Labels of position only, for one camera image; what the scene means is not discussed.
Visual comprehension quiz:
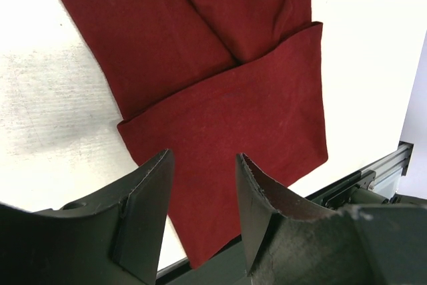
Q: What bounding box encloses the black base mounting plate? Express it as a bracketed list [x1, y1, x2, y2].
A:
[155, 170, 427, 285]

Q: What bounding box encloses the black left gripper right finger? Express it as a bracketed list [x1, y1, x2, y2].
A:
[235, 153, 427, 285]

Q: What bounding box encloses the aluminium frame rail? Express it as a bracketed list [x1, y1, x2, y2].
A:
[365, 141, 414, 199]

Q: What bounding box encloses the dark maroon t-shirt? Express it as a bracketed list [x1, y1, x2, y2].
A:
[61, 0, 328, 268]

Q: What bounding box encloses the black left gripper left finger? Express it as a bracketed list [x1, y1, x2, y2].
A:
[1, 150, 174, 284]

